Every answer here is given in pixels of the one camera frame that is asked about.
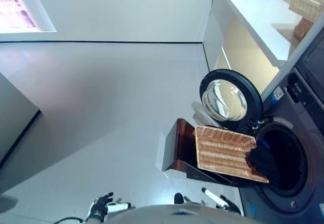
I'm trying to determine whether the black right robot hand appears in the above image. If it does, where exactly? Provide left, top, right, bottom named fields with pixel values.
left=201, top=188, right=242, bottom=216

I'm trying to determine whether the glossy brown stool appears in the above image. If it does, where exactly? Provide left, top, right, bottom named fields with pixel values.
left=161, top=118, right=244, bottom=186

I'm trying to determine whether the grey cabinet with black edge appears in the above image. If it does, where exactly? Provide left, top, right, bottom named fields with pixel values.
left=0, top=73, right=41, bottom=170

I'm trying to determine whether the grey stacked dryer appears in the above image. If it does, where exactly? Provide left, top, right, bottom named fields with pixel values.
left=302, top=33, right=324, bottom=83

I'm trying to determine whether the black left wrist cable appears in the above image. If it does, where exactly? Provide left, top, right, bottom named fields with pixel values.
left=54, top=216, right=85, bottom=224

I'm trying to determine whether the dark grey washing machine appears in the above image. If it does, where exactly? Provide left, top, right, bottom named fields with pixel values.
left=239, top=66, right=324, bottom=224

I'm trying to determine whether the black garment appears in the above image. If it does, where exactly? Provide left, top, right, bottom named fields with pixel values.
left=247, top=139, right=283, bottom=188

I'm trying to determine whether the rectangular wicker laundry basket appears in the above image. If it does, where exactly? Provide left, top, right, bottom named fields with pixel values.
left=193, top=125, right=269, bottom=183

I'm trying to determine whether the white counter table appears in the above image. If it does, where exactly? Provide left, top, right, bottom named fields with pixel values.
left=202, top=0, right=304, bottom=72

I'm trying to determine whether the round glass washer door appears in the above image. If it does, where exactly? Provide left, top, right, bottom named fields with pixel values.
left=199, top=68, right=264, bottom=133

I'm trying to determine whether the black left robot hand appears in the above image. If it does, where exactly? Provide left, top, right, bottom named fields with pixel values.
left=88, top=192, right=132, bottom=218

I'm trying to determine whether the white appliance enclosure panel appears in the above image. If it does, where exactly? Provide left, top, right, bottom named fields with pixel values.
left=260, top=13, right=324, bottom=102

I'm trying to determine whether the brown wicker box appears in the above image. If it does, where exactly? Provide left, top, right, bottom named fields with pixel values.
left=293, top=17, right=314, bottom=41

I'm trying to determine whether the pale wicker storage basket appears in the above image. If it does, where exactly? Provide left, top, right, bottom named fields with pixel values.
left=289, top=0, right=324, bottom=22

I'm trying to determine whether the silver robot torso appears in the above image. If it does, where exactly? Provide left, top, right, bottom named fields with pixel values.
left=103, top=202, right=246, bottom=224

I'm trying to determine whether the bright window with frame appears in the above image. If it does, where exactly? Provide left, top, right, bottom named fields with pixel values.
left=0, top=0, right=57, bottom=34

